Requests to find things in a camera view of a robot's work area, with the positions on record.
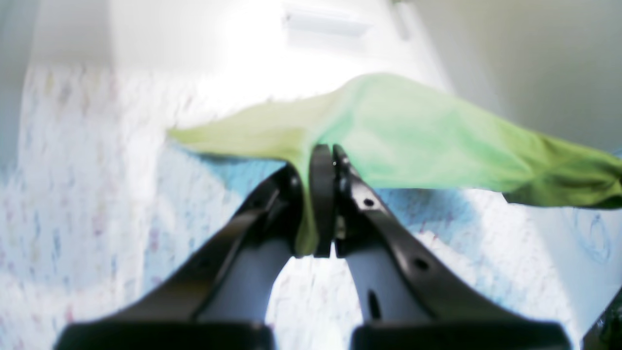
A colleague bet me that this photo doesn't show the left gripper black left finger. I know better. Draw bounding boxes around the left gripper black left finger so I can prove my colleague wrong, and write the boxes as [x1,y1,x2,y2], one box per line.
[54,165,302,350]

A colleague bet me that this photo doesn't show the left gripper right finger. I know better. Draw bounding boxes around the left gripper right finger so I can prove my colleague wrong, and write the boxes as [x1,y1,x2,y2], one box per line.
[311,144,571,350]

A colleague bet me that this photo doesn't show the green t-shirt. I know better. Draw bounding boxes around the green t-shirt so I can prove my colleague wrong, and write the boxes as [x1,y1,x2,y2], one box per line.
[167,73,622,256]

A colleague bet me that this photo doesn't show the terrazzo patterned tablecloth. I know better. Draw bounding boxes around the terrazzo patterned tablecloth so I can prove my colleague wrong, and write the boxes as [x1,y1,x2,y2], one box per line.
[1,66,621,350]

